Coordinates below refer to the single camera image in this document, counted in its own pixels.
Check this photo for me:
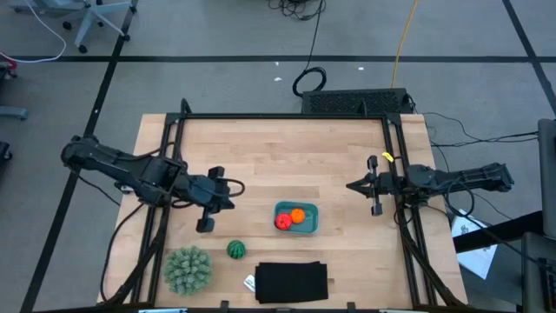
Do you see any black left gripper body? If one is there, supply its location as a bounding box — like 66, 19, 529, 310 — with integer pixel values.
173, 166, 231, 234

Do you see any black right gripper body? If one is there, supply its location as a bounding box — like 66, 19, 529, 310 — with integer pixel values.
367, 155, 409, 217

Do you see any green toy watermelon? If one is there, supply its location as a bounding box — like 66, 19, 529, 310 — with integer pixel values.
226, 239, 248, 261

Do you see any red toy tomato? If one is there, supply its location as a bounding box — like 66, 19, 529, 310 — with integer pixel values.
275, 212, 294, 231

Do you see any teal plastic container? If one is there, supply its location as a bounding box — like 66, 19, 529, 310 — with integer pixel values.
273, 200, 320, 236

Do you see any green spiky artificial plant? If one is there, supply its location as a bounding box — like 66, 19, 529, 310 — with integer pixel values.
162, 245, 215, 297

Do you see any black computer case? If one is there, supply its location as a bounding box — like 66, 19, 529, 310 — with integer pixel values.
301, 87, 414, 117

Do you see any black folded cloth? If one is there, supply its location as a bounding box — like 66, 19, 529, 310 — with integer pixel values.
254, 260, 330, 305

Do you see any white paper sheet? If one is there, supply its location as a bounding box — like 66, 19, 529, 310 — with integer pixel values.
450, 208, 499, 280

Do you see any black beam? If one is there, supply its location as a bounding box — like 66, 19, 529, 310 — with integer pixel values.
453, 210, 545, 254

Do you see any dark gray furniture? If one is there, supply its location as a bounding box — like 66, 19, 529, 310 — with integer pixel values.
520, 231, 556, 313

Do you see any gray furniture foot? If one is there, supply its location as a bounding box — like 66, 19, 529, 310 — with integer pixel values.
0, 105, 30, 122

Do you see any red object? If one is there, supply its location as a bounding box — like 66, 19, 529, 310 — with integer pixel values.
0, 50, 19, 80

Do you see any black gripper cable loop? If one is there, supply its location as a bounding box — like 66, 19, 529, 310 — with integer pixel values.
223, 177, 246, 199

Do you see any black aluminium table frame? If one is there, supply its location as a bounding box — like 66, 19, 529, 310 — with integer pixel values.
97, 98, 468, 308

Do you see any thin black floor cable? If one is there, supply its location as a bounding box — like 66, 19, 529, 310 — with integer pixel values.
423, 111, 540, 150

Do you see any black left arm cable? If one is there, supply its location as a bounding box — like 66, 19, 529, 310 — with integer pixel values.
98, 202, 147, 304

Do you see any yellow hanging cable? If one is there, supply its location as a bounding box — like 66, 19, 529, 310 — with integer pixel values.
390, 0, 420, 89

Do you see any black hanging cable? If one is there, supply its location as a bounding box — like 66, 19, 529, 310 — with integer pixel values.
291, 0, 328, 98

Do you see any tangled black cable bundle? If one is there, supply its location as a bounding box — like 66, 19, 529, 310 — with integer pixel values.
266, 0, 327, 22

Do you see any white floor cable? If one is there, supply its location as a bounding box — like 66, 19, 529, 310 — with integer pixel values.
0, 0, 68, 64

